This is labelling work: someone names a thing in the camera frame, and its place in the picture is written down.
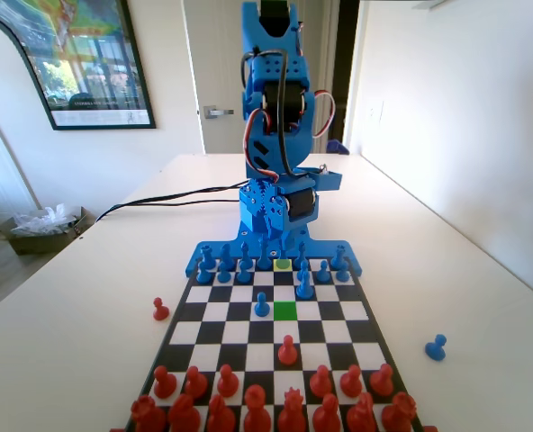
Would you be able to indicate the red chess pawn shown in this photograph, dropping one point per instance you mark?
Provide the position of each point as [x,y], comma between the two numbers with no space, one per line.
[227,383]
[381,382]
[164,384]
[320,383]
[160,311]
[196,384]
[287,353]
[351,383]

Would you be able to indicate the white door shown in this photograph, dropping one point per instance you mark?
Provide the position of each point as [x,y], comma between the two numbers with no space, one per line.
[208,22]

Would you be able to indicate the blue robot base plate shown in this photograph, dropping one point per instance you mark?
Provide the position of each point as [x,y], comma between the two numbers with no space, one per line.
[325,248]

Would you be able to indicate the blue chess rook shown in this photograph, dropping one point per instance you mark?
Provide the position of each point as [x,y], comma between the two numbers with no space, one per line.
[207,256]
[337,256]

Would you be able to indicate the clear plastic wrap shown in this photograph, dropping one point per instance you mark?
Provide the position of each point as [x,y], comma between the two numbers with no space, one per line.
[46,220]

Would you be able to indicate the cardboard box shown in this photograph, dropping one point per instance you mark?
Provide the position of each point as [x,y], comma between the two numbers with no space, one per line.
[32,243]

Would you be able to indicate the red chess rook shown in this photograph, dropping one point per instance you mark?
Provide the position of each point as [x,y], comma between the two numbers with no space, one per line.
[399,414]
[147,414]

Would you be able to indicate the blue chess bishop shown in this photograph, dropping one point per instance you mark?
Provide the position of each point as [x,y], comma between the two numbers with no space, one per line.
[301,253]
[245,254]

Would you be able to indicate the black and white chessboard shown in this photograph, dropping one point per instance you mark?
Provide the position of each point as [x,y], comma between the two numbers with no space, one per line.
[239,333]

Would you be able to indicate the small blue plastic part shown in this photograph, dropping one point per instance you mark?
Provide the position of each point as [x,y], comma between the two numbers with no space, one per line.
[337,147]

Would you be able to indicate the red chess bishop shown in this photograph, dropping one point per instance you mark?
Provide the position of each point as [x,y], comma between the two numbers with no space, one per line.
[326,416]
[221,416]

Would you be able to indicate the red chess queen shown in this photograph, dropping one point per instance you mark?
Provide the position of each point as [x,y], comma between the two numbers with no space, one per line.
[292,414]

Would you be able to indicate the red chess knight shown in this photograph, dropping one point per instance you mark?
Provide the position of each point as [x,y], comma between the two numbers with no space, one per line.
[183,414]
[361,414]

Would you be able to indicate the white arched panel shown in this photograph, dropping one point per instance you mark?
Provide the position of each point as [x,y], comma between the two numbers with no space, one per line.
[5,135]

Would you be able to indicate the blue queen piece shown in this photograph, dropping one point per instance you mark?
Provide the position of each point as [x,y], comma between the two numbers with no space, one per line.
[283,256]

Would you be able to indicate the framed wall poster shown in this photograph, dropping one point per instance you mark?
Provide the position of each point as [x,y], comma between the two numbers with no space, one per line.
[91,67]

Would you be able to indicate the blue gripper camera housing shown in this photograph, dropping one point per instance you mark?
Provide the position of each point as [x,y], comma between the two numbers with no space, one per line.
[329,181]

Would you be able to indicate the blue chess pawn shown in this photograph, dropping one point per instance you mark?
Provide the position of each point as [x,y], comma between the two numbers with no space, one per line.
[342,273]
[202,275]
[223,274]
[435,350]
[242,274]
[322,273]
[260,308]
[303,268]

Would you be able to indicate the blue chess knight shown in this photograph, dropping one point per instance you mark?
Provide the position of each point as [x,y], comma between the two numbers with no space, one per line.
[304,290]
[226,253]

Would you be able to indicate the red base plate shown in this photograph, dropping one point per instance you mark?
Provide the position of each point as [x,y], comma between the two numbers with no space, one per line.
[430,429]

